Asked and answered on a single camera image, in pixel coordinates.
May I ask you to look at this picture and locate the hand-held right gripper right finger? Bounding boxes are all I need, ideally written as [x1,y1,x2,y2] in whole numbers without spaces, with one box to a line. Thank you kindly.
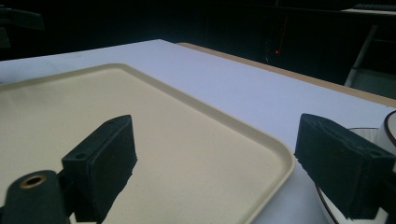
[293,113,396,220]

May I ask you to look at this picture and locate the metal stand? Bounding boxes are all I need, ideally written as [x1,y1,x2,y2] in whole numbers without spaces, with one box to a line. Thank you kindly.
[344,23,396,100]

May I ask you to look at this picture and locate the dark device with red light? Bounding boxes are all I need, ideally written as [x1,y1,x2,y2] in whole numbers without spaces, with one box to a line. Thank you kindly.
[262,13,290,64]

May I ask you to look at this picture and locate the beige plastic tray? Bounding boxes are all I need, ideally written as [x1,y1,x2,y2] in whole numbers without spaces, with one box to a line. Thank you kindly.
[0,63,296,224]

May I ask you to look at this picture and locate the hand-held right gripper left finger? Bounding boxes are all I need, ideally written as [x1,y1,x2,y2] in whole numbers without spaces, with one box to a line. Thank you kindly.
[61,114,138,224]

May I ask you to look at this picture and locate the white saucer with dark rim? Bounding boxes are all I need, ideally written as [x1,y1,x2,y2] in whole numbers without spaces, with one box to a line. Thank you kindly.
[315,126,396,224]

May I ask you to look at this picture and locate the white cup with dark rim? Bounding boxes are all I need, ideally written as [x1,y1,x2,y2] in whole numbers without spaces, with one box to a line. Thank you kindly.
[376,109,396,173]

